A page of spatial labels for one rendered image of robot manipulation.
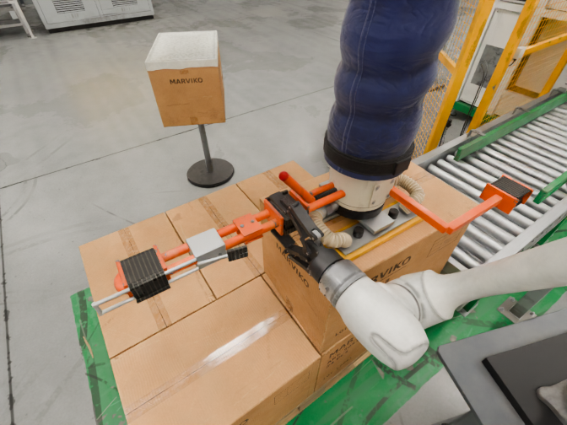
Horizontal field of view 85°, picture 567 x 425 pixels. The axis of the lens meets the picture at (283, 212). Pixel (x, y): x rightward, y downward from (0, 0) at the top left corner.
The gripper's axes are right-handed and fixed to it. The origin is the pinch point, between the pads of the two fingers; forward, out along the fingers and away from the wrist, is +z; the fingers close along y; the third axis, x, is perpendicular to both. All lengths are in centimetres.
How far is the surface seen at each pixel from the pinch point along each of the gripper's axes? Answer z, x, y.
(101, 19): 729, 73, 98
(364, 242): -12.5, 20.0, 11.2
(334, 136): 1.8, 17.5, -15.7
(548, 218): -32, 130, 49
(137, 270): 0.9, -33.2, -3.0
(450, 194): -12, 61, 14
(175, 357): 9, -37, 54
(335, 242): -10.7, 10.1, 6.3
